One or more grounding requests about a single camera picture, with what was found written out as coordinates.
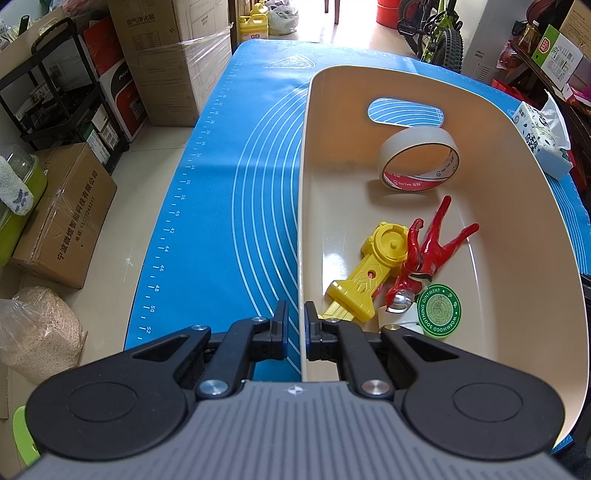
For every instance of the red and white appliance box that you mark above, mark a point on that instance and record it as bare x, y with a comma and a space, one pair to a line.
122, 97

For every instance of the wooden chair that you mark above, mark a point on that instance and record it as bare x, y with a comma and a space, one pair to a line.
332, 4

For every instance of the white standing appliance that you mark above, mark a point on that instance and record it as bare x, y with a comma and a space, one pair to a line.
489, 41

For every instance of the black metal trolley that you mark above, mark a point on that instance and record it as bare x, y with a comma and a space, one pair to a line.
60, 55

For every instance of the printed brown cardboard box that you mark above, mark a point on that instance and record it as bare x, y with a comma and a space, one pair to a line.
161, 21

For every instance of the cream plastic basket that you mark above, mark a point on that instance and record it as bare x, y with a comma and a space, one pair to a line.
508, 207

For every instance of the blue silicone baking mat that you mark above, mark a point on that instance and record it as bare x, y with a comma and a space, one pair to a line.
249, 184

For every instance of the green plastic stool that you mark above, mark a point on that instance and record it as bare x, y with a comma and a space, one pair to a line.
23, 438

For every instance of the taped brown cardboard box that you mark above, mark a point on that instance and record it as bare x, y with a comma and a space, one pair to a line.
64, 217

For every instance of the red plastic bucket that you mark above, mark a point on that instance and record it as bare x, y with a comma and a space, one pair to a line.
390, 14

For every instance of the amber drink bottle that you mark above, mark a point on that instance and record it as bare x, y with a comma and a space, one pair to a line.
528, 37

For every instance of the green and white carton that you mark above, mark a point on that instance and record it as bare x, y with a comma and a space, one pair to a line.
556, 57

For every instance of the green container with clear lid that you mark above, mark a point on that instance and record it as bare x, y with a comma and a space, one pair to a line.
37, 184

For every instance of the white tissue pack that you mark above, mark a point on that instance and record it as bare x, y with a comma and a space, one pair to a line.
540, 138

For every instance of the beige tape roll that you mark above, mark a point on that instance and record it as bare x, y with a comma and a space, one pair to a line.
406, 141

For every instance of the yellow toy launcher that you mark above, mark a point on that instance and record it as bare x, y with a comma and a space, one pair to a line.
364, 281

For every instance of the plain cardboard box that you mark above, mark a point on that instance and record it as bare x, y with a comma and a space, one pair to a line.
579, 21

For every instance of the red action figure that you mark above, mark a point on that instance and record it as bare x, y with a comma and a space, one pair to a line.
427, 251

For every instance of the clear bag of grain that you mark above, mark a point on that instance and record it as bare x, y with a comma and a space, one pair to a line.
37, 337

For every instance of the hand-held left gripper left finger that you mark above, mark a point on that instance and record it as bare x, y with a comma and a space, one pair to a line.
283, 333

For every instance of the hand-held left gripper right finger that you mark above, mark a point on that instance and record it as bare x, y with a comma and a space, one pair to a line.
310, 333

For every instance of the white fluffy towel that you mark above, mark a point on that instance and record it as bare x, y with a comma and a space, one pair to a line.
14, 189

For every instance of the plastic-wrapped large cardboard box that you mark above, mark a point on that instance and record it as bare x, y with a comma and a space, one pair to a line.
180, 83

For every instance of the white plastic bag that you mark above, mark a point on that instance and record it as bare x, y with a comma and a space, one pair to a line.
282, 18

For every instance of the green round ointment tin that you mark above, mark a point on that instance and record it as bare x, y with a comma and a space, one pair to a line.
438, 313

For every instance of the yellow plastic jug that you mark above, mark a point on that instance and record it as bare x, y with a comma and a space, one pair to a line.
254, 27

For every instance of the green children's bicycle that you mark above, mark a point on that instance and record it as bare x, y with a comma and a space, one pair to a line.
438, 37

